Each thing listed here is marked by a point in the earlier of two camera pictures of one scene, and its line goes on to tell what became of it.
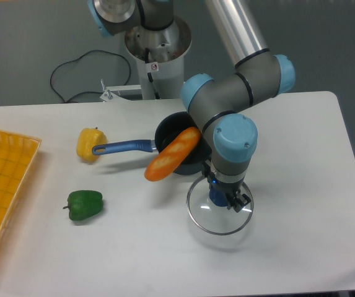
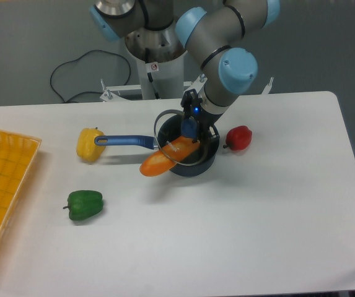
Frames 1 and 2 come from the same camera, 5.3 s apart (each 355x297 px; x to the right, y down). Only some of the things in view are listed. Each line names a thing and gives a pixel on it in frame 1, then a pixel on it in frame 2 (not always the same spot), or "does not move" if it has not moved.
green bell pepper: (82, 204) does not move
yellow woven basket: (5, 160) does not move
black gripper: (231, 188) to (207, 133)
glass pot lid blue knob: (207, 210) to (179, 138)
